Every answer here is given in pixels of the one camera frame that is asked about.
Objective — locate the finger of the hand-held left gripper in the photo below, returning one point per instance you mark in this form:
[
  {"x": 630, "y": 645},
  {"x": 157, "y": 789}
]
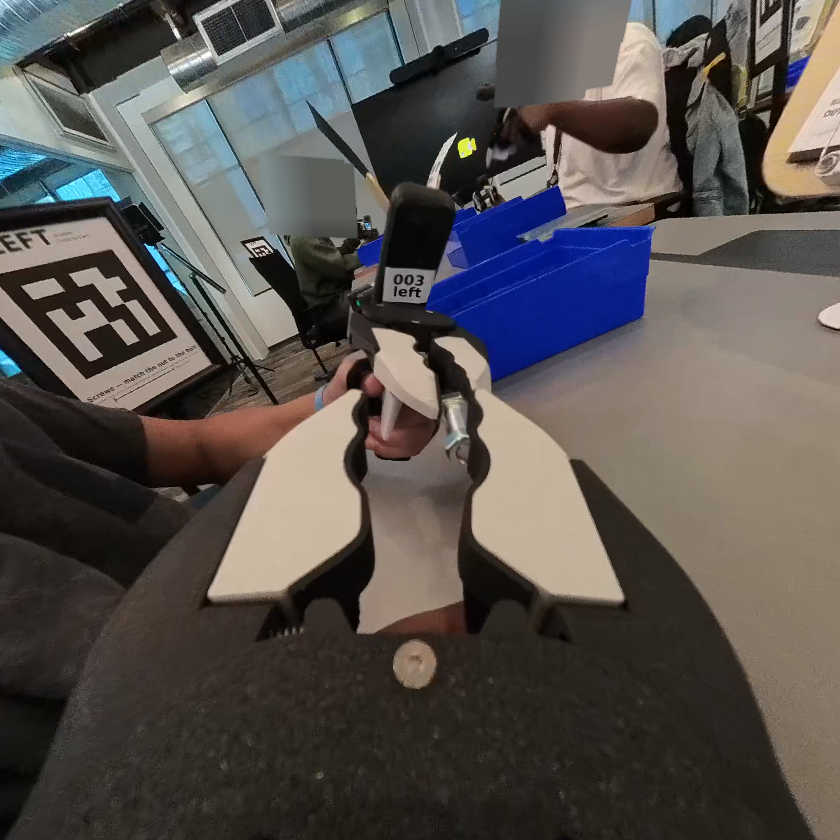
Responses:
[
  {"x": 403, "y": 367},
  {"x": 469, "y": 364}
]

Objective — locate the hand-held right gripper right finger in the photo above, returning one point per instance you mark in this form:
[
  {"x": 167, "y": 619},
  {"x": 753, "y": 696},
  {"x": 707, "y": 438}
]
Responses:
[{"x": 544, "y": 518}]

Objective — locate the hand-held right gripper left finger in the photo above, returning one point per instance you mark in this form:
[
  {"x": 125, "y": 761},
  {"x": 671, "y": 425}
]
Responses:
[{"x": 289, "y": 518}]

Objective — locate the short thick silver bolt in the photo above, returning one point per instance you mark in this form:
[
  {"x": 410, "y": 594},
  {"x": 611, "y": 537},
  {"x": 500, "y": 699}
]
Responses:
[{"x": 453, "y": 413}]

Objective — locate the large silver hex nut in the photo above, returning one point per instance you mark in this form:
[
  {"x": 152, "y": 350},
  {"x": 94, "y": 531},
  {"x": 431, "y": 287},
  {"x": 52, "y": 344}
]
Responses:
[{"x": 457, "y": 447}]

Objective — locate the blue plastic bin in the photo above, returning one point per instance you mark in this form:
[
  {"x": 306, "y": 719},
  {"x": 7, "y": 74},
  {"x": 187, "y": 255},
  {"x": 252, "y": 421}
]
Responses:
[
  {"x": 367, "y": 253},
  {"x": 512, "y": 223},
  {"x": 544, "y": 308}
]

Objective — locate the person's left forearm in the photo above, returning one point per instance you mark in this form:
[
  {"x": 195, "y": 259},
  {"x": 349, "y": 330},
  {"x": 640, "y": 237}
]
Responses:
[{"x": 229, "y": 439}]

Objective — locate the grey desk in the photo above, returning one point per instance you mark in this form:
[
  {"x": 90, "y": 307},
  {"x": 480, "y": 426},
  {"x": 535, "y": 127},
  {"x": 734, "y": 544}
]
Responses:
[{"x": 689, "y": 426}]

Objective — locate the person's left hand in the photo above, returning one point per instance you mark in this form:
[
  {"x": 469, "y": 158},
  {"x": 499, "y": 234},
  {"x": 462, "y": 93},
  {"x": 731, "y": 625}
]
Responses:
[{"x": 407, "y": 436}]

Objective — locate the wooden stand board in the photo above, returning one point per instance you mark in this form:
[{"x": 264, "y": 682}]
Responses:
[
  {"x": 787, "y": 164},
  {"x": 377, "y": 187}
]

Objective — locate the printed instruction sheet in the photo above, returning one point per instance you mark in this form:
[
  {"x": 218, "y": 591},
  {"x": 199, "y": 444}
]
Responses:
[
  {"x": 441, "y": 161},
  {"x": 820, "y": 124}
]

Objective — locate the blue wristband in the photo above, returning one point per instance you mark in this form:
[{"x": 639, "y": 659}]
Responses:
[{"x": 321, "y": 397}]

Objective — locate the yellow sticker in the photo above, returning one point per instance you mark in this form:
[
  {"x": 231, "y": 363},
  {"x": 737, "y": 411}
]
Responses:
[{"x": 466, "y": 147}]

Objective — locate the black television screen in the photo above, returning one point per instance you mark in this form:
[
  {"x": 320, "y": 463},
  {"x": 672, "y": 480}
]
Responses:
[{"x": 407, "y": 131}]

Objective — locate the black office chair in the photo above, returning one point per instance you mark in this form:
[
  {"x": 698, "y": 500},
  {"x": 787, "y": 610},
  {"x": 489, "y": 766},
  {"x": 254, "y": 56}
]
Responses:
[
  {"x": 689, "y": 39},
  {"x": 289, "y": 295}
]

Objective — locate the small marker card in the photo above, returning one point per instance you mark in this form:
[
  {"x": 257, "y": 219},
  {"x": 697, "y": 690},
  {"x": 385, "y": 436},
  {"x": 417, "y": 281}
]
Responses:
[{"x": 257, "y": 248}]

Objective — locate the black video bar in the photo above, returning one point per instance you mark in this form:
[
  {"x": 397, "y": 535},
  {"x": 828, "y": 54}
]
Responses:
[{"x": 439, "y": 56}]

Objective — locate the ceiling air vent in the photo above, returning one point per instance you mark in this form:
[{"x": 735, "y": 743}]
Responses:
[{"x": 236, "y": 29}]

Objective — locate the framed marker poster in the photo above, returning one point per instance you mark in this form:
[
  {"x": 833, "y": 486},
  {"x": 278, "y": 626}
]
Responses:
[{"x": 98, "y": 308}]

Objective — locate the denim jacket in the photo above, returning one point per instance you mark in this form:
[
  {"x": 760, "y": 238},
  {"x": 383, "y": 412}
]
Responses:
[{"x": 718, "y": 157}]

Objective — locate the white document stand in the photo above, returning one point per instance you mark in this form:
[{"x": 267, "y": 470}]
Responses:
[{"x": 832, "y": 318}]

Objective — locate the black-and-white marker sign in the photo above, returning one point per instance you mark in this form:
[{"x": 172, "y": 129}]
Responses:
[{"x": 771, "y": 26}]

